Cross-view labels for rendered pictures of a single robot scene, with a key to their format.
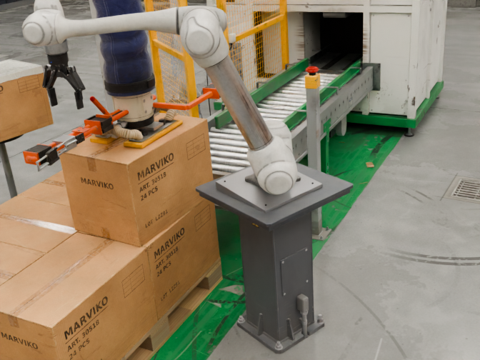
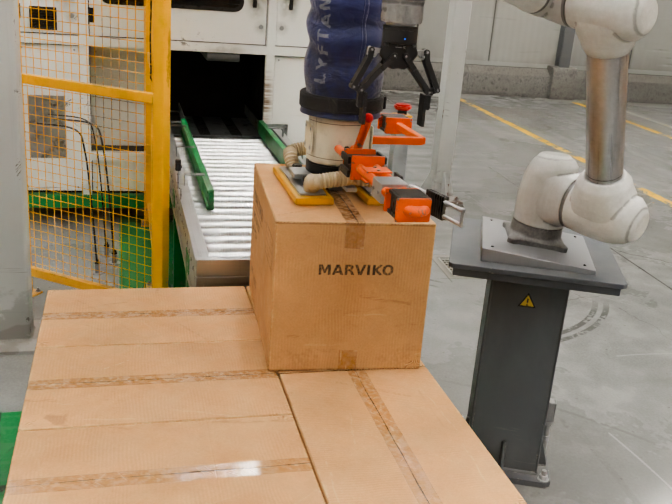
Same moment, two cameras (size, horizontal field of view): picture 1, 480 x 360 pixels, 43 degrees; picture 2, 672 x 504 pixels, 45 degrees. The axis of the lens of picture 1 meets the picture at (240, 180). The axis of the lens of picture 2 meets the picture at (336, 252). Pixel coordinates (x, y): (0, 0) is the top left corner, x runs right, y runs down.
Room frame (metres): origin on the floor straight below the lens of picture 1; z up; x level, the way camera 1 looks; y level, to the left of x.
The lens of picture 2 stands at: (1.12, 1.99, 1.51)
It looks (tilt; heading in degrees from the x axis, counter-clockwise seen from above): 19 degrees down; 315
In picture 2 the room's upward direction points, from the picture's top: 5 degrees clockwise
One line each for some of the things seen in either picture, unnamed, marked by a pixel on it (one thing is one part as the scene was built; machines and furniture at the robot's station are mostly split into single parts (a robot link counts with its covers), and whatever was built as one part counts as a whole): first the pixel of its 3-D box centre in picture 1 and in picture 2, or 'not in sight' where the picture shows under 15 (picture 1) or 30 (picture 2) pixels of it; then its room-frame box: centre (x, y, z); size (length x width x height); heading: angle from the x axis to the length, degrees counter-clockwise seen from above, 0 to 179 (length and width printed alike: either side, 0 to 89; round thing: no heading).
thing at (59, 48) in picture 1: (55, 46); (402, 11); (2.33, 0.66, 1.45); 0.09 x 0.09 x 0.06
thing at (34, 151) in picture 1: (38, 154); (407, 204); (2.17, 0.75, 1.07); 0.08 x 0.07 x 0.05; 151
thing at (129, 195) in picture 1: (141, 173); (330, 258); (2.69, 0.46, 0.74); 0.60 x 0.40 x 0.40; 147
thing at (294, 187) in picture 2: (120, 126); (301, 179); (2.74, 0.54, 0.97); 0.34 x 0.10 x 0.05; 151
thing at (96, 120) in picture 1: (98, 123); (363, 164); (2.48, 0.58, 1.07); 0.10 x 0.08 x 0.06; 61
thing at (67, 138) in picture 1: (64, 143); (389, 190); (2.29, 0.68, 1.07); 0.07 x 0.07 x 0.04; 61
